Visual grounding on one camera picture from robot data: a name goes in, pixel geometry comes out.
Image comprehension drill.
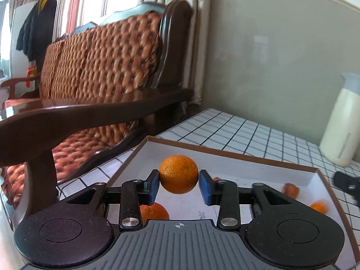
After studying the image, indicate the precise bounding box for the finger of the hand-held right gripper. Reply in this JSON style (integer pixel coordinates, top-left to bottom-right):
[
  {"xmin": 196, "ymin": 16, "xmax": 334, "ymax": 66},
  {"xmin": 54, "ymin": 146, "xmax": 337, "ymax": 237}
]
[{"xmin": 333, "ymin": 171, "xmax": 360, "ymax": 207}]

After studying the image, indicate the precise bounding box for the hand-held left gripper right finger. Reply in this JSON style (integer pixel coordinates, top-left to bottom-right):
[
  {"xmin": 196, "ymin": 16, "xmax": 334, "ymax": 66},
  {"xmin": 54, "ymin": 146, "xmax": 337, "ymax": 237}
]
[{"xmin": 198, "ymin": 170, "xmax": 303, "ymax": 230}]

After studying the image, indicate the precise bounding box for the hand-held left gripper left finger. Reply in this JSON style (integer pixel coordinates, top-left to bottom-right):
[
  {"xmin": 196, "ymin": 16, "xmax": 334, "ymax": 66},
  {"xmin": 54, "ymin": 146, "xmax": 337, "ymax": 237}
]
[{"xmin": 67, "ymin": 169, "xmax": 160, "ymax": 230}]

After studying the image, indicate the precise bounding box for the dark orange tangerine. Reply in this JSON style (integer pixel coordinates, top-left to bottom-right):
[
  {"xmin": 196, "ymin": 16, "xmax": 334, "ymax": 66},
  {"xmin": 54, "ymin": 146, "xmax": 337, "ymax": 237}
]
[{"xmin": 140, "ymin": 202, "xmax": 170, "ymax": 221}]

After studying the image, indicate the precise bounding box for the rough-skinned orange tangerine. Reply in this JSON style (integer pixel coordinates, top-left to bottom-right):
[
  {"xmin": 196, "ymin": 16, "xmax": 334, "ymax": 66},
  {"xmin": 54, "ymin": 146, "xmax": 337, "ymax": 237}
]
[{"xmin": 159, "ymin": 155, "xmax": 199, "ymax": 194}]

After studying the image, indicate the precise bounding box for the smooth yellow-orange orange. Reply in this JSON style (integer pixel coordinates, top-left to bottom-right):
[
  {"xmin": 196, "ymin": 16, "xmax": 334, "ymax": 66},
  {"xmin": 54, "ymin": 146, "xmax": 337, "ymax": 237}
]
[{"xmin": 309, "ymin": 200, "xmax": 329, "ymax": 214}]

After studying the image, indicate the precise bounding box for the brown cardboard box white inside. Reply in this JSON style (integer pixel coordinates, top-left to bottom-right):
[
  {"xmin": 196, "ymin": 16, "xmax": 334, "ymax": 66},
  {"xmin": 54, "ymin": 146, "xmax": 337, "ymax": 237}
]
[{"xmin": 106, "ymin": 135, "xmax": 359, "ymax": 268}]

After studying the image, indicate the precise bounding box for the cream thermos jug grey lid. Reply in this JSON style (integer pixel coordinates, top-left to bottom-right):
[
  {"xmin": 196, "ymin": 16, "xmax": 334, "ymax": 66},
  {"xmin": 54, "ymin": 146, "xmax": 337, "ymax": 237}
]
[{"xmin": 319, "ymin": 72, "xmax": 360, "ymax": 167}]

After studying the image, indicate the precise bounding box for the white black-checked tablecloth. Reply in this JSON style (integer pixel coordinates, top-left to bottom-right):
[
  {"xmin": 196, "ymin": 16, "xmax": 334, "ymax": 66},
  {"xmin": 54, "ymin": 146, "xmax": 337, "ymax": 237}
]
[{"xmin": 56, "ymin": 107, "xmax": 360, "ymax": 259}]

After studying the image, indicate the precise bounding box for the wooden sofa with tufted cushions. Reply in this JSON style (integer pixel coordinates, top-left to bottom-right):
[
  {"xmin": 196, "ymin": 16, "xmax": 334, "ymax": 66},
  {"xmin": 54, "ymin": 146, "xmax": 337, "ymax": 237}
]
[{"xmin": 0, "ymin": 0, "xmax": 194, "ymax": 231}]

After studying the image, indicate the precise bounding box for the orange-red cloth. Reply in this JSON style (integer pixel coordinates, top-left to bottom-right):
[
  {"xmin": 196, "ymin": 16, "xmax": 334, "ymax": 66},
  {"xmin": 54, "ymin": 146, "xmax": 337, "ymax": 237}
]
[{"xmin": 25, "ymin": 65, "xmax": 38, "ymax": 89}]

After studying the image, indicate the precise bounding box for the white upright panel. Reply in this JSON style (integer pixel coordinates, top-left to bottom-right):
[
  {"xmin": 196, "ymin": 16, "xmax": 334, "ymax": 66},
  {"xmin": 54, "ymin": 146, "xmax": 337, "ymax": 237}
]
[{"xmin": 10, "ymin": 1, "xmax": 43, "ymax": 97}]

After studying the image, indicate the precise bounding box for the hanging dark jacket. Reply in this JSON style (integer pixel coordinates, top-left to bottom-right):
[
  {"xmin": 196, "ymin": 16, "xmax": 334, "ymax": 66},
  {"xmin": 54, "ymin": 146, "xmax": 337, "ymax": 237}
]
[{"xmin": 15, "ymin": 0, "xmax": 58, "ymax": 62}]

